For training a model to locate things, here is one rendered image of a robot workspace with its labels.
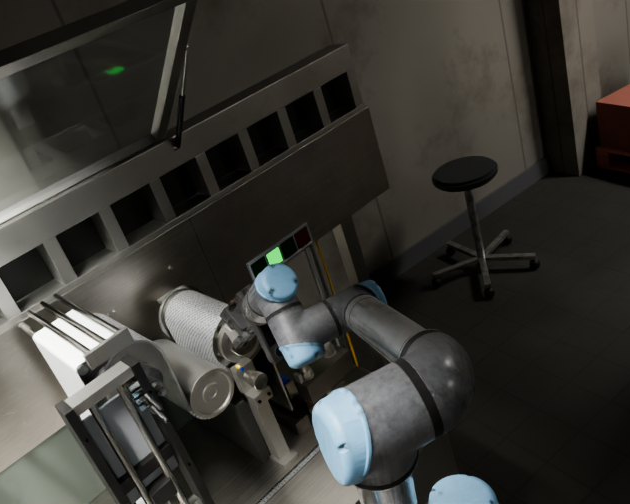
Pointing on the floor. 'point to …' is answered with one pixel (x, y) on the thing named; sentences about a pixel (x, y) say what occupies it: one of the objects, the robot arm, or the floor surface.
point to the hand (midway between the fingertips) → (242, 343)
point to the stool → (460, 169)
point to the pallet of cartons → (628, 119)
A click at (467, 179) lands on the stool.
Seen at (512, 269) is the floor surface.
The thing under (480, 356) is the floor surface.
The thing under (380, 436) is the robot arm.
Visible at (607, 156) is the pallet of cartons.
